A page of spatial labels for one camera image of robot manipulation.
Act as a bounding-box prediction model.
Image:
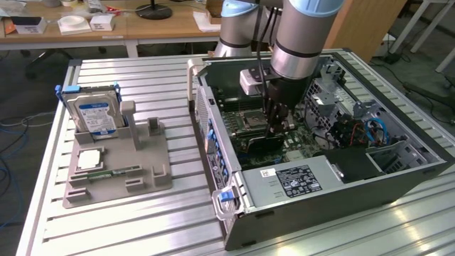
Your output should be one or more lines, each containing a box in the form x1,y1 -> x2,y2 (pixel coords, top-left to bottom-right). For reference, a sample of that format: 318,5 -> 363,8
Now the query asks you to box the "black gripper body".
266,76 -> 310,109

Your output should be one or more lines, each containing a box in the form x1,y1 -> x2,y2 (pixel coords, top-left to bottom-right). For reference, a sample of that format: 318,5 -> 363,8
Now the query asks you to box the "green graphics card black cooler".
237,134 -> 286,162

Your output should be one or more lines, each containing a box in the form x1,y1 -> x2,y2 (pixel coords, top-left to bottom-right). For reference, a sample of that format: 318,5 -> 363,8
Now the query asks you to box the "CPU socket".
241,109 -> 269,129

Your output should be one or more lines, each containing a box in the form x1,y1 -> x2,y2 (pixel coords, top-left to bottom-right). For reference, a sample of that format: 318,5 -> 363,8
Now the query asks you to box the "green motherboard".
213,89 -> 330,171

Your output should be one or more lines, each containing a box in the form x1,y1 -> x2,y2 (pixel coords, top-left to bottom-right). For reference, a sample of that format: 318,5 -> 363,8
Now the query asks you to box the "black RAM stick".
234,129 -> 267,142

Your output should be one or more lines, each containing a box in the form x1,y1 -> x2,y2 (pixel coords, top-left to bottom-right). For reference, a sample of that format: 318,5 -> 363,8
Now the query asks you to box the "metal drive cage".
305,57 -> 357,116

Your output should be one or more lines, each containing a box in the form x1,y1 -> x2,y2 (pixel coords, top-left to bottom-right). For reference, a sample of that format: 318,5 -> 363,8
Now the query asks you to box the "grey power supply unit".
242,156 -> 349,209

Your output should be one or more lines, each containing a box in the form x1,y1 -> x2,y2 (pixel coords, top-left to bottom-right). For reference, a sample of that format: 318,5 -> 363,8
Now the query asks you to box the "wooden cabinet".
319,0 -> 409,62

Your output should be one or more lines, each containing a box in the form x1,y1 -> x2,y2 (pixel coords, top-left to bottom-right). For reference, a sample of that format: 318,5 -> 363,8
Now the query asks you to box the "grey disk bay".
366,135 -> 431,174

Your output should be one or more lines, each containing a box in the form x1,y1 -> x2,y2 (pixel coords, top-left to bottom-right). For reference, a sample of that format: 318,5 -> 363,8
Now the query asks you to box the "white paper stack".
194,10 -> 223,33

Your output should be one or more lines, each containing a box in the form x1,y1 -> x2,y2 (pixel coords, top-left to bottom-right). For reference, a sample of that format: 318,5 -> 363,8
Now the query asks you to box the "open black PC case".
187,50 -> 455,251

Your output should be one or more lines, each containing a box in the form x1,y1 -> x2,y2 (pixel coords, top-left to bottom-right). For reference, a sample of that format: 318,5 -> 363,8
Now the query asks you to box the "black lamp base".
136,0 -> 174,21

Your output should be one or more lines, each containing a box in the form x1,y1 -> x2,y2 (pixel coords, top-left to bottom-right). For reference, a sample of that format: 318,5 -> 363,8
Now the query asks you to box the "hard disk blue label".
67,92 -> 128,139

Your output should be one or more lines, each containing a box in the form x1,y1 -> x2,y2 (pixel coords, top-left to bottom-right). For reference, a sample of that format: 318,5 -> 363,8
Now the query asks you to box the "green RAM stick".
87,168 -> 128,181

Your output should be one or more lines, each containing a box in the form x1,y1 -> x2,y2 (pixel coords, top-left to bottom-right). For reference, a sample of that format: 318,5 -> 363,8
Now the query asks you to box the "grey parts rack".
63,100 -> 175,209

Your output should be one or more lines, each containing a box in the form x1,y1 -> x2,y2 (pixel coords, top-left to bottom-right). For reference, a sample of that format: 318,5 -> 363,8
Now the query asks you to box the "silver CPU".
78,149 -> 103,169

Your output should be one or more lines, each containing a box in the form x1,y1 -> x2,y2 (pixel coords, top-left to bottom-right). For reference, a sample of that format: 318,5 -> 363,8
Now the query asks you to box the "blue disk caddy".
56,81 -> 124,126

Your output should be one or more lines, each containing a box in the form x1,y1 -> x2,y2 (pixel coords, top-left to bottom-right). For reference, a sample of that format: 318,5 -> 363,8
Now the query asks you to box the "small white labelled box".
90,14 -> 116,31

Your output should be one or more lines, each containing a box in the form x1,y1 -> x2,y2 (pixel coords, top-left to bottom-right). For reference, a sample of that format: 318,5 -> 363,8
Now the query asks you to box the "white box on desk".
58,15 -> 94,36

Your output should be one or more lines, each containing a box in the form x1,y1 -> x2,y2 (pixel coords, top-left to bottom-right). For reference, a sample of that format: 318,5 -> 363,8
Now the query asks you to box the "black chair base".
24,49 -> 75,79

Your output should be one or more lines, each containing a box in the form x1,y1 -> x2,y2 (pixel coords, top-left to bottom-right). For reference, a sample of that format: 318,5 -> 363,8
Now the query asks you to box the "wooden desk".
0,0 -> 321,52

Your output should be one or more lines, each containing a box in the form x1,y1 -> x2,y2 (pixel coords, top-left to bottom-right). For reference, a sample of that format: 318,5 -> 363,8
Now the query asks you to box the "white box black lid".
10,16 -> 48,35

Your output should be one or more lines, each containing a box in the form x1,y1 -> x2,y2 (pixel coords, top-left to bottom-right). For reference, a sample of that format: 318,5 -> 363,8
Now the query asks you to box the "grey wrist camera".
239,68 -> 273,96

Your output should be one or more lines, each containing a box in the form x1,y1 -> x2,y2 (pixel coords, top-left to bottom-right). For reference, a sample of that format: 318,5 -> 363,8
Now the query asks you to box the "red wire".
350,125 -> 366,147

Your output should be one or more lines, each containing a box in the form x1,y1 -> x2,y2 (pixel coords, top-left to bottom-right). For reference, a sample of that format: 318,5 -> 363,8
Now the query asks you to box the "blue wire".
365,117 -> 393,147

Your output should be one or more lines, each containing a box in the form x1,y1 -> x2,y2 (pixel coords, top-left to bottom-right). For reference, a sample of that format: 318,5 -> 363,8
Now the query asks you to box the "white table frame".
389,0 -> 455,73

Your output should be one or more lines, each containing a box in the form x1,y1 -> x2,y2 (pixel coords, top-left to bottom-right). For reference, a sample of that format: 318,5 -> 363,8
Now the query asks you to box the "grey floor cable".
0,111 -> 59,128

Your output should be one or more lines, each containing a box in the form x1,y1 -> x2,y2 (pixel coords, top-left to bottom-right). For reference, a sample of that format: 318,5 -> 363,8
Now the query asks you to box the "blue floor cable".
0,125 -> 30,230

